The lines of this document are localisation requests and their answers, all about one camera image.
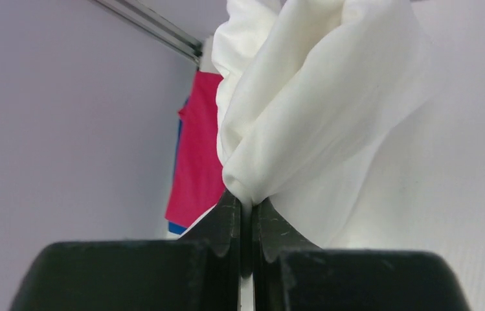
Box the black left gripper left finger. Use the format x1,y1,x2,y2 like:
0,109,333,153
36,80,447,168
10,192,242,310

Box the folded magenta t-shirt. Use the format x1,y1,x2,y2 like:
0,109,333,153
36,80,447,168
175,71,225,227

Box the folded blue t-shirt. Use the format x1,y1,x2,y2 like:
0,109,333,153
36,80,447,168
164,98,189,235

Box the white printed t-shirt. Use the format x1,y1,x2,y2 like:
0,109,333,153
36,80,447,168
212,1,437,247

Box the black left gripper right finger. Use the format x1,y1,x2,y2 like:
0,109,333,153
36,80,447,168
251,200,469,311

